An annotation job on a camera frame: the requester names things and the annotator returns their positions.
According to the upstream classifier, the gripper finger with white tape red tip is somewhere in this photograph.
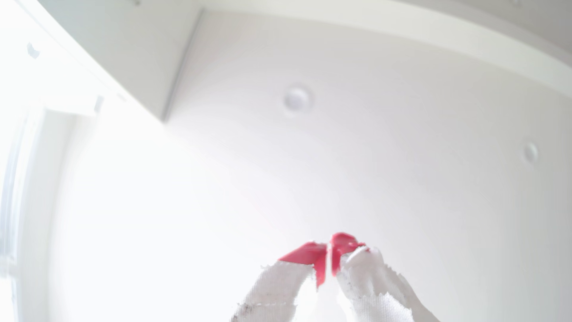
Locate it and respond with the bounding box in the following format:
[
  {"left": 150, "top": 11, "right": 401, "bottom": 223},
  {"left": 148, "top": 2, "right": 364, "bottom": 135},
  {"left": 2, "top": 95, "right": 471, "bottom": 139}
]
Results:
[
  {"left": 230, "top": 241, "right": 328, "bottom": 322},
  {"left": 331, "top": 233, "right": 441, "bottom": 322}
]

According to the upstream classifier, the round white ceiling light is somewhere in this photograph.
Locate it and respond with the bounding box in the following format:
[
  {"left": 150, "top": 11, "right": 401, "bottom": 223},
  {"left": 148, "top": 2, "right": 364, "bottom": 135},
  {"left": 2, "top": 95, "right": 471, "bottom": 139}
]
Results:
[
  {"left": 522, "top": 142, "right": 540, "bottom": 165},
  {"left": 282, "top": 85, "right": 313, "bottom": 114}
]

